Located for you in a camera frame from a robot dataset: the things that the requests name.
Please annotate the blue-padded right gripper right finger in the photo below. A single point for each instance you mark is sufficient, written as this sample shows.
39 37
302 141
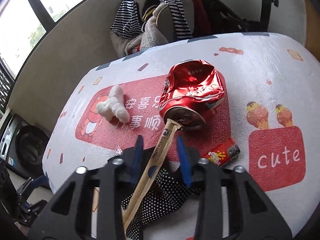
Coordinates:
251 214

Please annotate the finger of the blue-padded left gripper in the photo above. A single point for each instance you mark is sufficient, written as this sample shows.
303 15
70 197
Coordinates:
26 189

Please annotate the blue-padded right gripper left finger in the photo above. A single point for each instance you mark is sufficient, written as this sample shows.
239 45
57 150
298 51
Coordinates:
68 215

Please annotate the crushed red soda can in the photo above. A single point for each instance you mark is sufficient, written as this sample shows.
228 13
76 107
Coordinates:
193 92

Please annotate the washing machine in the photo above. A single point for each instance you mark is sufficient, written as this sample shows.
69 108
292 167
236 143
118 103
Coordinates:
22 146

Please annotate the red lighter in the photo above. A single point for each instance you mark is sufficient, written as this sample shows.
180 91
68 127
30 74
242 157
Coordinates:
224 153

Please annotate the black polka dot cloth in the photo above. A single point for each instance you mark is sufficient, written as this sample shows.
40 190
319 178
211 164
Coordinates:
166 195

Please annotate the white crumpled tissue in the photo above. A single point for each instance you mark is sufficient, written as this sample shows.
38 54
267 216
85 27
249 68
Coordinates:
114 106

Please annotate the white cartoon print blanket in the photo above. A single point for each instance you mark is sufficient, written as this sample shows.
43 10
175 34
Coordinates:
271 110

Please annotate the geometric pattern bed sheet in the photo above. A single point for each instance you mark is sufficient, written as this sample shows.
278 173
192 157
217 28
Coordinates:
194 48

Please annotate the striped navy white shirt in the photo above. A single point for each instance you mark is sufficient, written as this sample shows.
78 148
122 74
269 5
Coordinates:
132 16

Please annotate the beige fleece garment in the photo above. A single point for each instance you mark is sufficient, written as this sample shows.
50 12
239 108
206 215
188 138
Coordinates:
159 31

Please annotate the wooden door panel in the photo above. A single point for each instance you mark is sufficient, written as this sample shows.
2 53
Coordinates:
312 43

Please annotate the black exercise bike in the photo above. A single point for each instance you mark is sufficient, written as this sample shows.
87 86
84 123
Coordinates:
237 7

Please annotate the black yellow striped garment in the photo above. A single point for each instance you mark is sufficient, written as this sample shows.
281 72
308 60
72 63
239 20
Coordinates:
145 10

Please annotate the black window frame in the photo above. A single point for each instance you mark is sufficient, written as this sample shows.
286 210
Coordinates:
47 46

